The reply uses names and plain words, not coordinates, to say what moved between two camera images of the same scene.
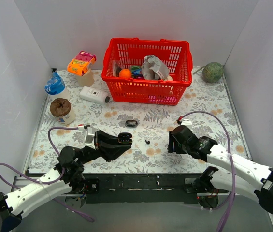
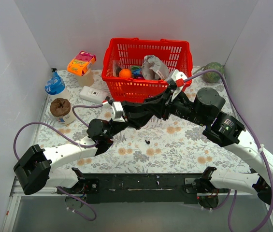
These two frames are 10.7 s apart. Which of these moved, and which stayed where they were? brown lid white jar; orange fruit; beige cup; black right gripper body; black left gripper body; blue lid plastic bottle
Moved: black right gripper body; black left gripper body
Stayed: beige cup; blue lid plastic bottle; orange fruit; brown lid white jar
